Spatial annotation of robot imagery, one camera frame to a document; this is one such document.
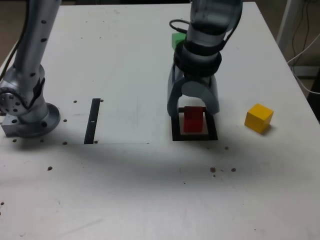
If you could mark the black tape strip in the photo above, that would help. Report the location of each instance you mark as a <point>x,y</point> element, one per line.
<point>91,125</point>

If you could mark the white metal post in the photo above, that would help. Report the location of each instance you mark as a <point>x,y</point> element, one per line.
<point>285,20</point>

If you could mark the black tape square outline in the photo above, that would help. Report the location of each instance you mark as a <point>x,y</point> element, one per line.
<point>195,137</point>

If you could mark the red cube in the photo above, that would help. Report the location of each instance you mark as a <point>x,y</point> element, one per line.
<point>192,122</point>

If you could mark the yellow cube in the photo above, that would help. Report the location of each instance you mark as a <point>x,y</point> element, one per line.
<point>257,117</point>

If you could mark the green cube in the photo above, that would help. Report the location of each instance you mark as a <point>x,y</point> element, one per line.
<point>176,40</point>

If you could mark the black background box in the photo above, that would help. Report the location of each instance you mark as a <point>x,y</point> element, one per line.
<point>307,71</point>

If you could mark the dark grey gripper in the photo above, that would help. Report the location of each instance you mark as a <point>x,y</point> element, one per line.
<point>180,76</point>

